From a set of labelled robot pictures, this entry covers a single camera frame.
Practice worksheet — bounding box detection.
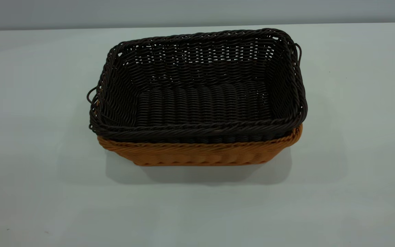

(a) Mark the dark brown wicker basket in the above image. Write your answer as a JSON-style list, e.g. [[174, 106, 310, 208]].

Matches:
[[87, 28, 308, 144]]

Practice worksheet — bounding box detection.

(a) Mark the orange-brown wicker basket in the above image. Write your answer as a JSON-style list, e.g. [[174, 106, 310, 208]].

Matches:
[[95, 99, 303, 167]]

